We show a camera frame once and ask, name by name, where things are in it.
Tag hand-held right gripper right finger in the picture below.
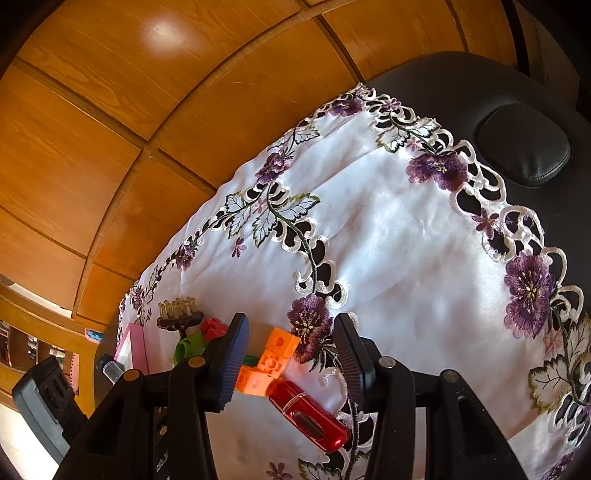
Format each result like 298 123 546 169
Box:
332 314 528 480

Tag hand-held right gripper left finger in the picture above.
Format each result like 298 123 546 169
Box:
53 313 251 480

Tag red toy block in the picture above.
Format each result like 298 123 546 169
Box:
200 318 230 341

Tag green plastic toy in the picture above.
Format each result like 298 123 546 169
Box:
174 332 208 366

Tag orange toy cubes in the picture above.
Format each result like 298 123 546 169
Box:
235 326 302 398

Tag red translucent flash drive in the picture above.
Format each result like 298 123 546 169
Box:
268 379 352 454

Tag brown hair comb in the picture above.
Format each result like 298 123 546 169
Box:
156 296 205 332

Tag grey jar with black lid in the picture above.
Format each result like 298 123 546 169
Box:
95 353 126 385

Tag pink cardboard box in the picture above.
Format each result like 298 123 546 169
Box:
113 322 150 376

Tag wooden display cabinet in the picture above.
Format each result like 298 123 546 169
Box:
0 272 100 411

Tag white embroidered floral tablecloth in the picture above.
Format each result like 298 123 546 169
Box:
117 82 591 480

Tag wooden wardrobe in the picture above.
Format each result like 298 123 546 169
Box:
0 0 525 326

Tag black leather cushion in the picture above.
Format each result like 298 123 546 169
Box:
475 103 572 188

